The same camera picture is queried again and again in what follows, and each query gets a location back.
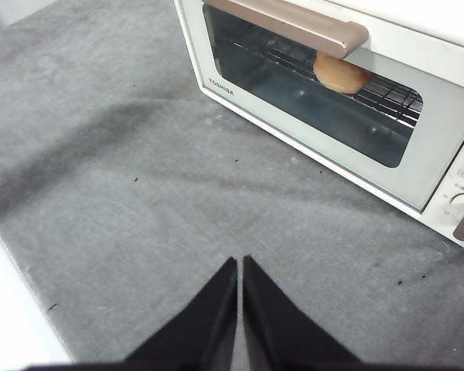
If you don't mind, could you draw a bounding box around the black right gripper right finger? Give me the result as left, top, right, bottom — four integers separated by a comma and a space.
242, 255, 367, 371

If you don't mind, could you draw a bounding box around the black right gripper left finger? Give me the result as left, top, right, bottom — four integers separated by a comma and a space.
119, 257, 239, 371

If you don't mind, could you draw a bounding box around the glass oven door with handle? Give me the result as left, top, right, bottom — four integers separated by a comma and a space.
176, 0, 464, 213

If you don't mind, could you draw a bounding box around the round orange bread roll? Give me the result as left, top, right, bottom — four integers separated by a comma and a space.
312, 52, 369, 95

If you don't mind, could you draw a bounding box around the white Toshiba toaster oven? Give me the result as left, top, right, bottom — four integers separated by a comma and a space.
173, 0, 464, 256

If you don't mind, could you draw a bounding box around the metal wire oven rack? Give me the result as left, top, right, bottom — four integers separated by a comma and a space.
223, 32, 425, 127

